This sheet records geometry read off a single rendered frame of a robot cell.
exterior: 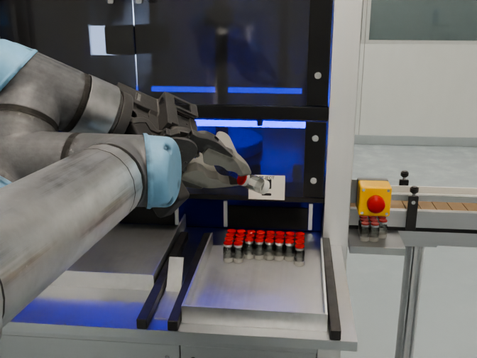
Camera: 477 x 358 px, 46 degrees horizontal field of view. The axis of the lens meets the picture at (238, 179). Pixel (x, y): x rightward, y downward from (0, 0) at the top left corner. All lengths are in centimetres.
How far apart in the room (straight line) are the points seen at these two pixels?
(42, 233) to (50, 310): 78
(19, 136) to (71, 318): 55
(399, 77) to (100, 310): 514
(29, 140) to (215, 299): 61
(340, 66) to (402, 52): 471
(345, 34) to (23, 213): 98
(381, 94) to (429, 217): 454
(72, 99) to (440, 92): 556
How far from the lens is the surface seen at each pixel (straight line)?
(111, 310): 112
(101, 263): 131
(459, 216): 152
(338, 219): 136
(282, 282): 119
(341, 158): 131
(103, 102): 69
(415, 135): 613
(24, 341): 169
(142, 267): 127
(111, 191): 48
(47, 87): 66
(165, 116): 74
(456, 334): 283
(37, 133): 63
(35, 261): 37
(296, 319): 104
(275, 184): 132
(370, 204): 131
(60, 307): 116
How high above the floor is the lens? 144
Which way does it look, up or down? 18 degrees down
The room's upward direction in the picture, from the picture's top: straight up
